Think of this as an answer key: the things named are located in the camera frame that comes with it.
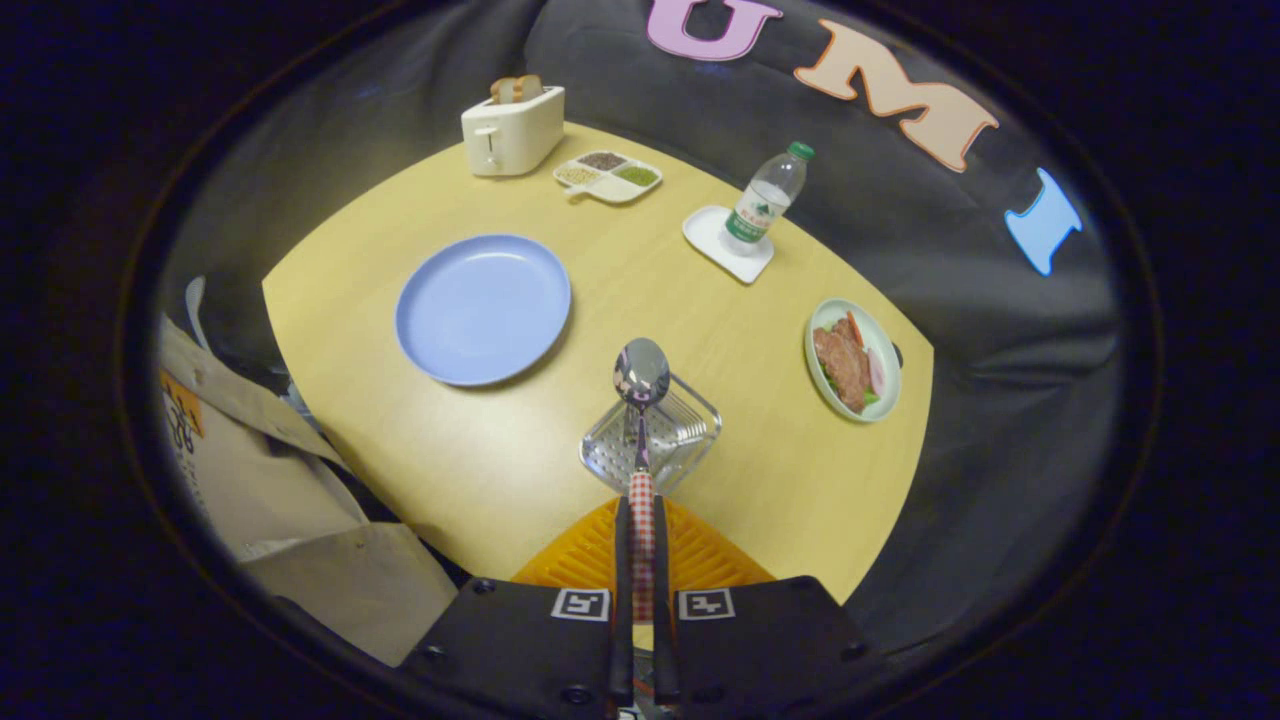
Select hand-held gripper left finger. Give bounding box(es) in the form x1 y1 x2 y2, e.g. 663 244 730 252
400 495 635 719

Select beige cardboard box orange label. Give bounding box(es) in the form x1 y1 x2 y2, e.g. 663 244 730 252
158 315 371 561

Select square perforated metal tray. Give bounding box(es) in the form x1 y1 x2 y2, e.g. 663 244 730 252
579 373 723 496

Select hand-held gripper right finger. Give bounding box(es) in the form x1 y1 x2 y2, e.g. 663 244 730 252
653 493 873 719

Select blue round plate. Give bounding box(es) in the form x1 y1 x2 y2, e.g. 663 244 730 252
394 234 572 388

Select black backdrop cloth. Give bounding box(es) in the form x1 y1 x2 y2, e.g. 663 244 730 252
150 0 1126 651

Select cooked meat slices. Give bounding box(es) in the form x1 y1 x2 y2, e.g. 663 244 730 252
812 325 873 413

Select spoon with checkered handle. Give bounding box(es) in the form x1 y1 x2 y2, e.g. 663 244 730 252
613 337 672 623

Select white divided dish with grains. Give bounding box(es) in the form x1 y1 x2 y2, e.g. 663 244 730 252
553 150 663 205

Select clear water bottle green cap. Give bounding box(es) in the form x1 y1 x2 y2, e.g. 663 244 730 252
720 141 816 257

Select white plate with green rim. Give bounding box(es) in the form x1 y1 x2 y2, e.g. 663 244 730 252
804 298 903 424

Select white rectangular coaster tray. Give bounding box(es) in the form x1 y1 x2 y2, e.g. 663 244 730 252
682 205 776 285

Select white toaster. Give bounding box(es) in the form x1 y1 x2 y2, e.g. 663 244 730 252
461 86 566 178

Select dark object with white rim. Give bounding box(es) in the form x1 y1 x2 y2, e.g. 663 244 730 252
183 275 301 401

